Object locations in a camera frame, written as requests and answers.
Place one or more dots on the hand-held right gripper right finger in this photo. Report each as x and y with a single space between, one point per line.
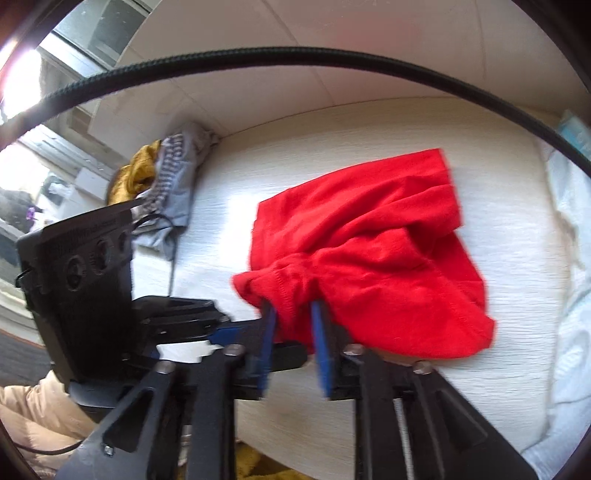
323 355

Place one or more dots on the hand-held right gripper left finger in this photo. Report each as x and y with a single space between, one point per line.
265 350

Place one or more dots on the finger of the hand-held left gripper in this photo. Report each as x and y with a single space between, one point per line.
184 314
291 355

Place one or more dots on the red pants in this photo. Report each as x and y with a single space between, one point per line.
369 258

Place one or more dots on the yellow fleece garment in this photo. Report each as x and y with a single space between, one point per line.
277 466

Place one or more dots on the grey striped cloth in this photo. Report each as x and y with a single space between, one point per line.
178 194

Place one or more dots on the yellow cloth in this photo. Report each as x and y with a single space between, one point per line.
134 177

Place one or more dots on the light blue striped underwear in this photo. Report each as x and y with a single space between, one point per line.
572 323

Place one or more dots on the window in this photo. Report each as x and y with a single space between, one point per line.
92 27

